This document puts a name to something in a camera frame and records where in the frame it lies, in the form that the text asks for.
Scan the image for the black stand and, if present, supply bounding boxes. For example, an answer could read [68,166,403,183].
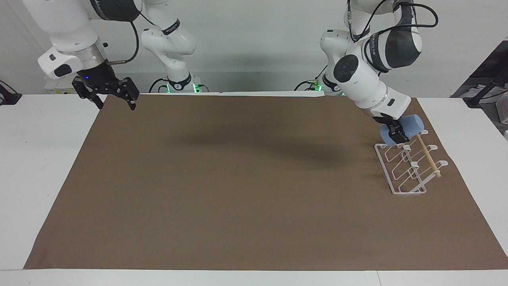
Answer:
[0,79,23,106]
[467,68,508,107]

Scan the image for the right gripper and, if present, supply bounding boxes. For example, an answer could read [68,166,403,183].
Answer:
[72,59,140,111]

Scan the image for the black cable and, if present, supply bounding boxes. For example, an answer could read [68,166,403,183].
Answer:
[346,0,394,41]
[294,65,328,91]
[148,77,170,93]
[105,16,140,65]
[355,2,439,43]

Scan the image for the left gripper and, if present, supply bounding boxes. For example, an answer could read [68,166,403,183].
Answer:
[372,113,410,144]

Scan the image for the light blue cup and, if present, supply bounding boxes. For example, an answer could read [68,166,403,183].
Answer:
[379,114,425,146]

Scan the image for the white wire cup rack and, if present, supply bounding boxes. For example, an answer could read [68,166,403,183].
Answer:
[374,130,449,195]

